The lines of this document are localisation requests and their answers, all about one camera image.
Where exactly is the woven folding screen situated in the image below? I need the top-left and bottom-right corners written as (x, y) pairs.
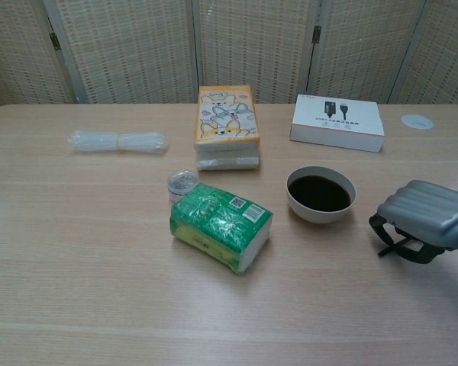
top-left (0, 0), bottom-right (458, 106)

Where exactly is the green tissue pack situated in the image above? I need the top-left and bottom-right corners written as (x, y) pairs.
top-left (169, 182), bottom-right (274, 275)

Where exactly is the small clear lidded jar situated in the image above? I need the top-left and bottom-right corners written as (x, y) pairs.
top-left (166, 170), bottom-right (199, 204)

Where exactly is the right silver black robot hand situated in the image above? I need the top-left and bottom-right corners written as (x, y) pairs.
top-left (368, 179), bottom-right (458, 265)

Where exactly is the orange corgi print tissue pack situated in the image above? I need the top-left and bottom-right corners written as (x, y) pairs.
top-left (193, 85), bottom-right (261, 172)

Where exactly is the round white table grommet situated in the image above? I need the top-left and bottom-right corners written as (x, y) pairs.
top-left (399, 113), bottom-right (435, 130)

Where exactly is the white bowl of dark liquid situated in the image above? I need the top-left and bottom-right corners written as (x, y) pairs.
top-left (285, 165), bottom-right (358, 225)

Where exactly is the white cable product box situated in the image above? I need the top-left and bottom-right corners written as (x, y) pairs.
top-left (289, 93), bottom-right (386, 153)

